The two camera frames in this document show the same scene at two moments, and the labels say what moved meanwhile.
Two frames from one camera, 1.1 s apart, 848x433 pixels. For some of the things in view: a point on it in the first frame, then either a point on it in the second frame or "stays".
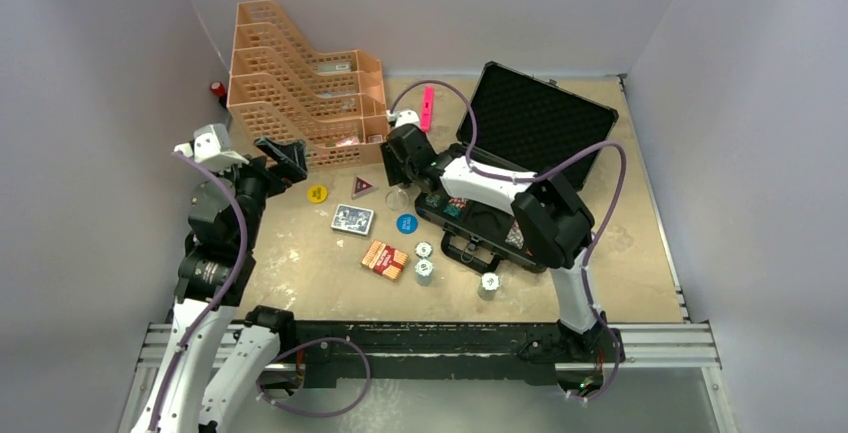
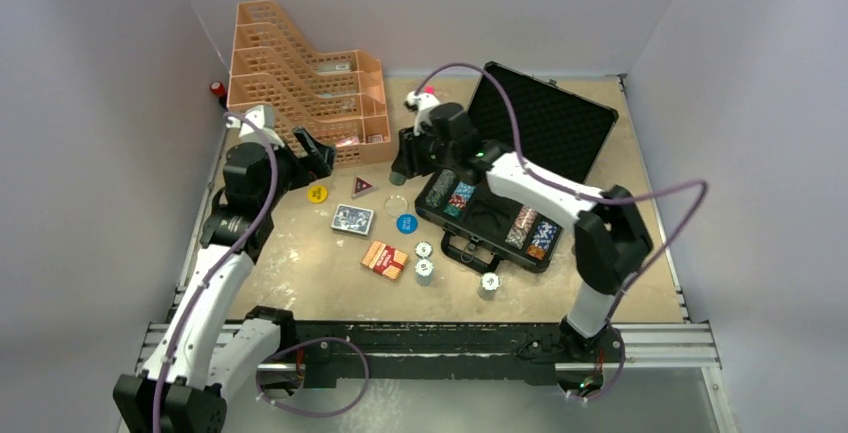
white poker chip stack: (424, 269) stays
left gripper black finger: (289, 157) to (323, 155)
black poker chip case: (520, 122) stays
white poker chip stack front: (488, 285) stays
